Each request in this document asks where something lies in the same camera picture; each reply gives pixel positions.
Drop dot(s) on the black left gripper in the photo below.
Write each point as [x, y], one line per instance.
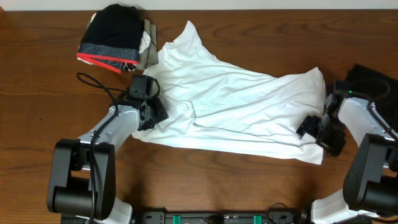
[161, 111]

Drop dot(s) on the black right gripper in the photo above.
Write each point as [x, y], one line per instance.
[334, 146]

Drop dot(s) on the white t-shirt pixel print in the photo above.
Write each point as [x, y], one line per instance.
[214, 105]

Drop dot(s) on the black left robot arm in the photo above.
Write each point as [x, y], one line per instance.
[83, 177]

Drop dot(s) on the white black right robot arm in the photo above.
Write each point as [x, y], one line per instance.
[367, 194]

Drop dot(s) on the olive grey folded garment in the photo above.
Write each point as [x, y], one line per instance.
[148, 55]

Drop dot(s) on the black t-shirt white logo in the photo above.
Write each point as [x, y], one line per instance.
[381, 88]

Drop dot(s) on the black folded garment pink trim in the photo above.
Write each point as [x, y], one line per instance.
[112, 39]

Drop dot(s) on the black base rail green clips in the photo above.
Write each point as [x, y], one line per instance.
[278, 214]

